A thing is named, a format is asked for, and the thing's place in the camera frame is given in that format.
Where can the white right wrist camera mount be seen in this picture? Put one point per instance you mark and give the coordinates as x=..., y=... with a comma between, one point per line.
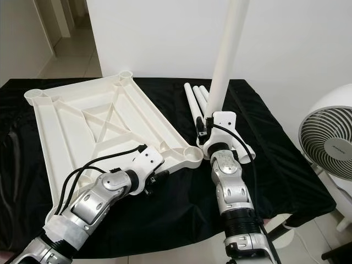
x=223, y=121

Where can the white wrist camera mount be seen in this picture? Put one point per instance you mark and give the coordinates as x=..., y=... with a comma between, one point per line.
x=146, y=162
x=223, y=121

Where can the white plastic children table top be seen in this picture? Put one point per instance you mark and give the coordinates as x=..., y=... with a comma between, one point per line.
x=93, y=126

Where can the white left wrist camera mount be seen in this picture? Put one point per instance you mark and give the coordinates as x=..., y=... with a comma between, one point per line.
x=146, y=162

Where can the white round floor fan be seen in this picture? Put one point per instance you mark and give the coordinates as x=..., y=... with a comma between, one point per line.
x=327, y=143

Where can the black tablecloth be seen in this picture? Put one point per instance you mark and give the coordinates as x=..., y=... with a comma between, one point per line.
x=291, y=181

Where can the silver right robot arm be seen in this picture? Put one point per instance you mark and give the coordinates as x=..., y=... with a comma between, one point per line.
x=234, y=187

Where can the black floor stand base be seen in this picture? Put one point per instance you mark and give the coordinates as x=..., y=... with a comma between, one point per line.
x=338, y=252

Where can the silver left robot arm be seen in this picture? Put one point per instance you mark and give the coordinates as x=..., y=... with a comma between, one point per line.
x=93, y=203

